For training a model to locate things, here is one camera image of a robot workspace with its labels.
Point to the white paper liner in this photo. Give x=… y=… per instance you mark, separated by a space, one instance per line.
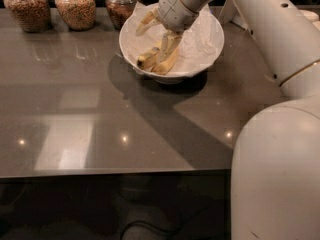
x=200 y=44

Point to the white bowl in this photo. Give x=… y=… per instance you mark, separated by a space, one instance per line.
x=200 y=50

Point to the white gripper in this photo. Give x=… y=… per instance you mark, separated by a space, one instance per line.
x=174 y=11

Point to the leftmost glass cereal jar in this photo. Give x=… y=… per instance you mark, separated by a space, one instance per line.
x=33 y=16

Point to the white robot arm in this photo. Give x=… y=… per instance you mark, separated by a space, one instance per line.
x=275 y=175

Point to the yellow banana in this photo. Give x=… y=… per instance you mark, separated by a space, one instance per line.
x=164 y=67
x=149 y=58

